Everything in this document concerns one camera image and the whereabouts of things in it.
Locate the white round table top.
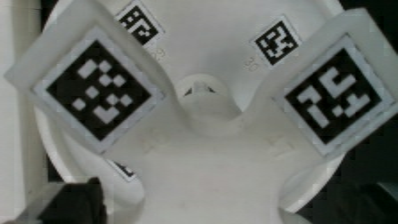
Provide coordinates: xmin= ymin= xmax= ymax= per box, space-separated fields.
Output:
xmin=33 ymin=0 xmax=357 ymax=224

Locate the white cylindrical table leg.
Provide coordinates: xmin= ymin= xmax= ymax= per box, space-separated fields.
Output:
xmin=175 ymin=73 xmax=241 ymax=136

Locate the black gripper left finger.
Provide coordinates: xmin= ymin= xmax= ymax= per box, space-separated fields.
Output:
xmin=23 ymin=178 xmax=106 ymax=224

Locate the white U-shaped fence frame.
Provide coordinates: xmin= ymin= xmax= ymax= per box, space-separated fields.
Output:
xmin=0 ymin=0 xmax=46 ymax=208

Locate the white cross-shaped table base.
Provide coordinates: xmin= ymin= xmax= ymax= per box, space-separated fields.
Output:
xmin=1 ymin=0 xmax=398 ymax=224

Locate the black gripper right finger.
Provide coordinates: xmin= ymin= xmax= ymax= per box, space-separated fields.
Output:
xmin=307 ymin=182 xmax=398 ymax=224

